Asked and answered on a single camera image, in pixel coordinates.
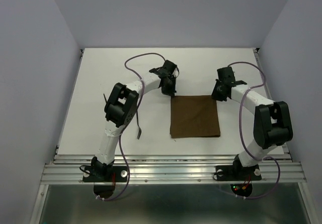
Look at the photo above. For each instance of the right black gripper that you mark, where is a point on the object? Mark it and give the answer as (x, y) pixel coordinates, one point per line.
(215, 95)

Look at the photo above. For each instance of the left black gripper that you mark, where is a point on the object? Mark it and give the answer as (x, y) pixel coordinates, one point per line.
(171, 91)

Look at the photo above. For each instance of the brown cloth napkin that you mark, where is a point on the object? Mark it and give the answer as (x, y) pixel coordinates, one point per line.
(194, 116)

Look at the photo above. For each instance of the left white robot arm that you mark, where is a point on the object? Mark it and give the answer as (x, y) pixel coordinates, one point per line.
(120, 108)

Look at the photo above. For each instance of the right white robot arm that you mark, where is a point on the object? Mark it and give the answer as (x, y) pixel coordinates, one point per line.
(272, 126)

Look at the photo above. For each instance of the black fork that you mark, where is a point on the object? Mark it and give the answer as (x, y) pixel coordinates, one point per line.
(139, 128)

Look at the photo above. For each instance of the black spoon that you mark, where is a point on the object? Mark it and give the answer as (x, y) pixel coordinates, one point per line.
(105, 99)

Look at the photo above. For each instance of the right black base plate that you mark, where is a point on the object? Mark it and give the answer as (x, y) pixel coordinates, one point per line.
(235, 174)

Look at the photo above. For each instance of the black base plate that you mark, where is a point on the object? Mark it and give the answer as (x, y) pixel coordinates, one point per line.
(235, 174)
(111, 174)

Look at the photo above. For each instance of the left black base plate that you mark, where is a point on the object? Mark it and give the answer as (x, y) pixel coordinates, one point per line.
(111, 174)

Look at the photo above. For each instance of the aluminium frame rail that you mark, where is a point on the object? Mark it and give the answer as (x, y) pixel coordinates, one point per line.
(170, 169)

